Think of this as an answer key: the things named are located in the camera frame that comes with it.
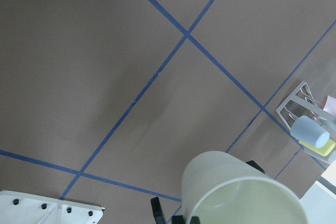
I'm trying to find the yellow plastic cup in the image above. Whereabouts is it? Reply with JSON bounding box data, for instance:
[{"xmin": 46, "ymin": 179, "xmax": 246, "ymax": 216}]
[{"xmin": 299, "ymin": 138, "xmax": 335, "ymax": 157}]

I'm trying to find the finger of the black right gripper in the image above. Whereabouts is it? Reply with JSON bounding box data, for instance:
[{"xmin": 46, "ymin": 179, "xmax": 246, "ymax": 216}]
[
  {"xmin": 150, "ymin": 197, "xmax": 165, "ymax": 224},
  {"xmin": 246, "ymin": 160, "xmax": 265, "ymax": 174}
]

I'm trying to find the pink plastic cup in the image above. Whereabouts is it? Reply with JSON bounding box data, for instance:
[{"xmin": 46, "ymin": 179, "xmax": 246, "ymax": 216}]
[{"xmin": 323, "ymin": 95, "xmax": 336, "ymax": 116}]

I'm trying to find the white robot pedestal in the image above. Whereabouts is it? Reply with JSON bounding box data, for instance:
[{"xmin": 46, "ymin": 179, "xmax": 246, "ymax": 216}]
[{"xmin": 1, "ymin": 190, "xmax": 105, "ymax": 224}]

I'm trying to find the light blue plastic cup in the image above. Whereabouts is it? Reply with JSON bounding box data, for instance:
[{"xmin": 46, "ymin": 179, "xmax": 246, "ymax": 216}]
[{"xmin": 290, "ymin": 115, "xmax": 330, "ymax": 148}]

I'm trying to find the white wire cup rack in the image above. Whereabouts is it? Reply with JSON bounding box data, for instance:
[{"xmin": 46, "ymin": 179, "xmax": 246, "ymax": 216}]
[{"xmin": 276, "ymin": 81, "xmax": 336, "ymax": 164}]

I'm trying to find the pale green plastic cup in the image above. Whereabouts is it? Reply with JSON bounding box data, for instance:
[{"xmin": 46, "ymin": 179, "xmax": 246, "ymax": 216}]
[{"xmin": 181, "ymin": 151, "xmax": 309, "ymax": 223}]

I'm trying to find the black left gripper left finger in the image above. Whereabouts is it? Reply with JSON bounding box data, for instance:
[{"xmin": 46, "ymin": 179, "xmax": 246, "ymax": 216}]
[{"xmin": 171, "ymin": 215, "xmax": 186, "ymax": 224}]

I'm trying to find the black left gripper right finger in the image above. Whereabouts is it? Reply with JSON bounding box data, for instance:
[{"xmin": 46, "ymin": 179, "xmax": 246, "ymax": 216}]
[{"xmin": 190, "ymin": 216, "xmax": 200, "ymax": 224}]

